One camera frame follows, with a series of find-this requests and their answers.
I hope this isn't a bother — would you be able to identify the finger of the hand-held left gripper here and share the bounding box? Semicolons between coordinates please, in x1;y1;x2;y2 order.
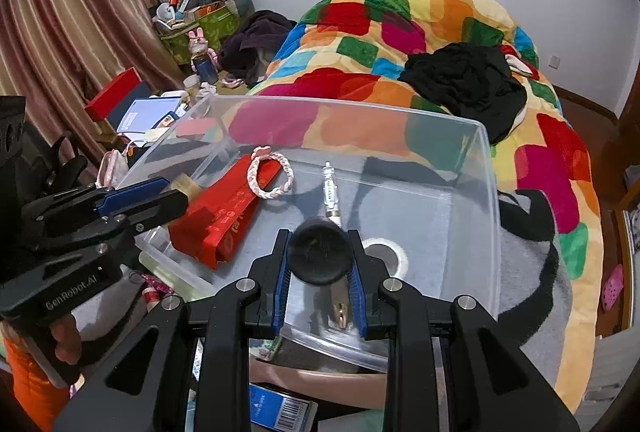
22;177;172;225
30;188;189;263

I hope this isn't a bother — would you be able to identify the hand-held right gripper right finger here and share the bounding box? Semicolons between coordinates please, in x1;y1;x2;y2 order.
345;228;581;432

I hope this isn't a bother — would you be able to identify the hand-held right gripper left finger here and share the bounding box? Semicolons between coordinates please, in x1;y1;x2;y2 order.
50;228;293;432

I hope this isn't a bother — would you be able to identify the black round case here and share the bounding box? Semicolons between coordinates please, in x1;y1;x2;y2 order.
290;218;349;285

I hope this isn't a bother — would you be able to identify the clear plastic storage box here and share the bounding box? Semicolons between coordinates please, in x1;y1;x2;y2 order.
120;94;503;374

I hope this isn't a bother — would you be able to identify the person's left forearm orange sleeve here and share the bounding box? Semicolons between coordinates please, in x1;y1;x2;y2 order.
0;334;71;420

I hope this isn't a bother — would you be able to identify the person's left hand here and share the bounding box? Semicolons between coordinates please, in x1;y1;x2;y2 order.
47;312;84;385

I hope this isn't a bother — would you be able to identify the pink pouch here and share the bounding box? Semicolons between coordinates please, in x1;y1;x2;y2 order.
97;149;131;191

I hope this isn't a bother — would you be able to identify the small gold metal item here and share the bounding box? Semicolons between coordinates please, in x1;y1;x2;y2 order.
327;292;352;331

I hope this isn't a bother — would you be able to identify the red paper packet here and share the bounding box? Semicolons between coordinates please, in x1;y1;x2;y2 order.
167;155;282;270

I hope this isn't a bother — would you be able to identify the blue white box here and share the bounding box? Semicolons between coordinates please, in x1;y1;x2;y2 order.
115;96;184;135

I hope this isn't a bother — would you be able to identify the white pen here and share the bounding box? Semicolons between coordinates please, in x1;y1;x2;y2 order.
320;160;342;227

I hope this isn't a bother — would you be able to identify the red flat box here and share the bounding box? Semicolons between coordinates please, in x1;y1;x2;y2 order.
84;68;144;123

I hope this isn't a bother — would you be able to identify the blue barcode box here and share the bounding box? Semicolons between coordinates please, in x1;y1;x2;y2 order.
248;382;319;431

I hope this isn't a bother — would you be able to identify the dark blue bottle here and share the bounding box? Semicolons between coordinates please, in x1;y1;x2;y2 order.
192;48;219;85

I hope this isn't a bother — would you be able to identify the pink bunny toy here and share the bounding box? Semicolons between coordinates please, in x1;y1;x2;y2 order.
187;26;212;58

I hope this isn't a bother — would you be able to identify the green patterned box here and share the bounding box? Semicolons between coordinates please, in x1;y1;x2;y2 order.
157;4;242;68

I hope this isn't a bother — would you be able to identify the striped pink curtain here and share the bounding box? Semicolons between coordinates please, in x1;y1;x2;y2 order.
0;0;187;173

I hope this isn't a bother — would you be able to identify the dark purple clothes pile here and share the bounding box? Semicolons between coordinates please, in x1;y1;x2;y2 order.
218;10;297;85

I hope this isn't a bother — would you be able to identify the black clothes pile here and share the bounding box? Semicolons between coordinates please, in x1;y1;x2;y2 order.
398;42;529;147

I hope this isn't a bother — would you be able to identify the colourful patchwork blanket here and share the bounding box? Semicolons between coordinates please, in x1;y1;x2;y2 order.
220;0;604;413

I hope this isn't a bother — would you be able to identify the pink slipper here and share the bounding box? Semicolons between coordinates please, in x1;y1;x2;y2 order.
600;264;626;313

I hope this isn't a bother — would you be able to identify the pink white braided bracelet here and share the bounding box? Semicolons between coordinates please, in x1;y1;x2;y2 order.
246;146;295;201

